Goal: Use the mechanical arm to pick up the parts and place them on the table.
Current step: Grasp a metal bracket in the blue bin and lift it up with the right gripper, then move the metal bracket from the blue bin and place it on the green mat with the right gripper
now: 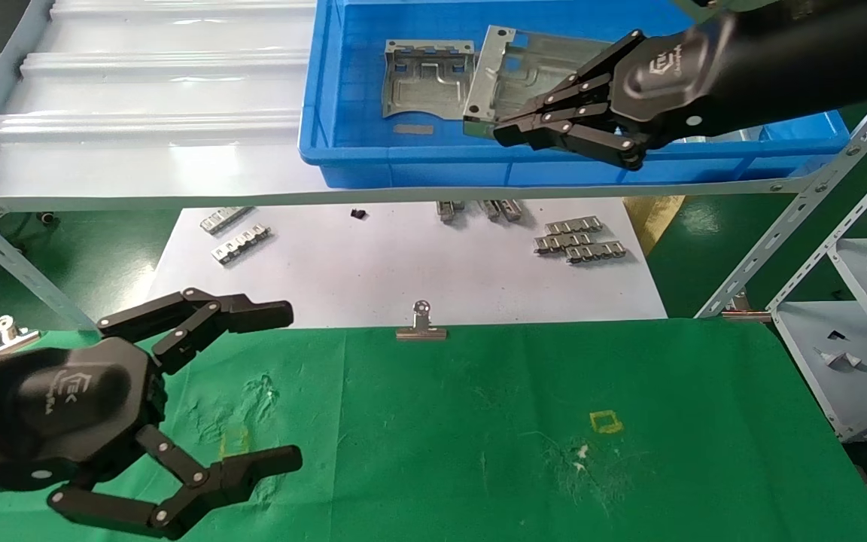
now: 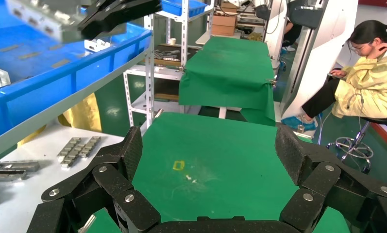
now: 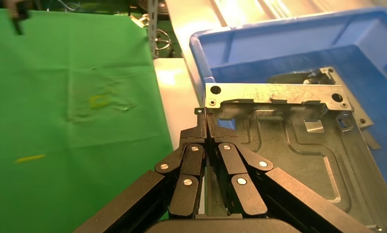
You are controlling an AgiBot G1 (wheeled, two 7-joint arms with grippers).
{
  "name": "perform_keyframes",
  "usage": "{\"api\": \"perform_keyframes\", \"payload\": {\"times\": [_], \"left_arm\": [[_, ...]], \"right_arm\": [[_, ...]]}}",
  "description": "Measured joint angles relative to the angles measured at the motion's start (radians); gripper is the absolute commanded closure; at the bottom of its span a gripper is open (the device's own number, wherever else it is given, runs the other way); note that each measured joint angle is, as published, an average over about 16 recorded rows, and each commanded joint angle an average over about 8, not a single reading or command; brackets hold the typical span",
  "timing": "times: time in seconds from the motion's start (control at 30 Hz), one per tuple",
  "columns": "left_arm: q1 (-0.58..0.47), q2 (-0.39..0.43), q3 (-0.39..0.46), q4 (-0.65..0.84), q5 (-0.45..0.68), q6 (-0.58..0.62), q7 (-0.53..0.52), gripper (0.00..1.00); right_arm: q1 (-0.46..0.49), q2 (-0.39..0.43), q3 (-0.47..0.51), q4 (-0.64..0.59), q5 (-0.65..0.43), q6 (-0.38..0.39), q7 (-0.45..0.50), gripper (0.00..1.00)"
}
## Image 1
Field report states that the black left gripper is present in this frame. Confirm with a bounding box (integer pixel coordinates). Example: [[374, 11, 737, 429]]
[[0, 288, 304, 540]]

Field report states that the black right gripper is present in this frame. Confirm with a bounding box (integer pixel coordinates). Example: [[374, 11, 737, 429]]
[[492, 19, 739, 172]]

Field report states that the large sheet metal plate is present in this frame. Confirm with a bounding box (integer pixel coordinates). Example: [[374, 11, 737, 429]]
[[462, 25, 622, 140]]

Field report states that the grey metal shelf rack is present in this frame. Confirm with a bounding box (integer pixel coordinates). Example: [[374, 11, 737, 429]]
[[0, 0, 867, 332]]

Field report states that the silver binder clip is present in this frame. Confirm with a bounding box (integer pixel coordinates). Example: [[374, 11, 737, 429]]
[[396, 300, 449, 342], [0, 315, 41, 358], [721, 292, 773, 323]]

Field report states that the large blue plastic bin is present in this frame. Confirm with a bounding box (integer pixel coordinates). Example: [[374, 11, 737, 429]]
[[298, 0, 853, 189]]

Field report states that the green table cloth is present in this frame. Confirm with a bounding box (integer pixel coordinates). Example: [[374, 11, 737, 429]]
[[0, 318, 867, 542]]

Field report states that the white angle-iron storage rack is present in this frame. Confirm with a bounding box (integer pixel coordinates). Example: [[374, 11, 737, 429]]
[[768, 147, 867, 443]]

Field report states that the small white metal part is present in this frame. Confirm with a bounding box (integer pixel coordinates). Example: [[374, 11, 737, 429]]
[[817, 348, 863, 371]]

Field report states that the flat stamped metal bracket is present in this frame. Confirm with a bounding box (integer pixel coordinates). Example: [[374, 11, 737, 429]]
[[382, 39, 477, 121]]

